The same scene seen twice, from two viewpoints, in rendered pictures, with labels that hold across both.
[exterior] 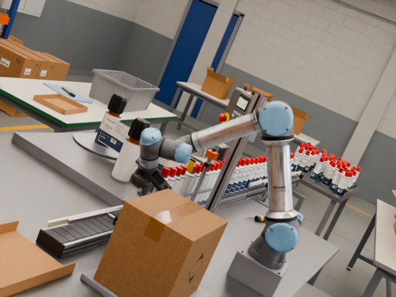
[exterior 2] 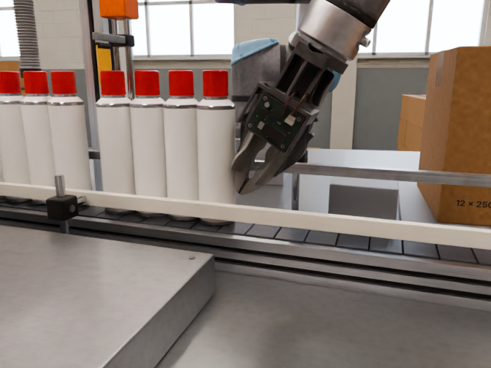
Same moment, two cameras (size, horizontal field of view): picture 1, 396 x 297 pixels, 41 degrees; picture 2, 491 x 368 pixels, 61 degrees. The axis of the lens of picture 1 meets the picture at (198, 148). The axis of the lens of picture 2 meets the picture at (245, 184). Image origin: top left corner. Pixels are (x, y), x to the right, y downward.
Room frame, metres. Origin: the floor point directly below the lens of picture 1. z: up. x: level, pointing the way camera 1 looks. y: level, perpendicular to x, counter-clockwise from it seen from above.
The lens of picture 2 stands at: (2.10, 0.65, 1.08)
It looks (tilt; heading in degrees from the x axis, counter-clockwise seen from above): 14 degrees down; 265
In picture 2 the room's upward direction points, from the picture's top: straight up
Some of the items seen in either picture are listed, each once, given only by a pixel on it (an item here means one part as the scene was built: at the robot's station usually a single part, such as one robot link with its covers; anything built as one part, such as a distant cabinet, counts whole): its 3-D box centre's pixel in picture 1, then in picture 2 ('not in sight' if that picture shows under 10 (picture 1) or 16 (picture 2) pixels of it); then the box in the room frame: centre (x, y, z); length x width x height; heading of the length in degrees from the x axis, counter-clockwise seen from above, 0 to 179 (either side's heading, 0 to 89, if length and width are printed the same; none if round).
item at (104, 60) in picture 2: (190, 165); (104, 63); (2.25, 0.00, 1.09); 0.03 x 0.01 x 0.06; 67
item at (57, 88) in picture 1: (68, 93); not in sight; (3.95, 1.08, 0.81); 0.32 x 0.24 x 0.01; 60
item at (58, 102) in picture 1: (61, 104); not in sight; (3.51, 0.97, 0.82); 0.34 x 0.24 x 0.04; 170
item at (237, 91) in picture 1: (244, 114); not in sight; (2.38, -0.13, 1.38); 0.17 x 0.10 x 0.19; 32
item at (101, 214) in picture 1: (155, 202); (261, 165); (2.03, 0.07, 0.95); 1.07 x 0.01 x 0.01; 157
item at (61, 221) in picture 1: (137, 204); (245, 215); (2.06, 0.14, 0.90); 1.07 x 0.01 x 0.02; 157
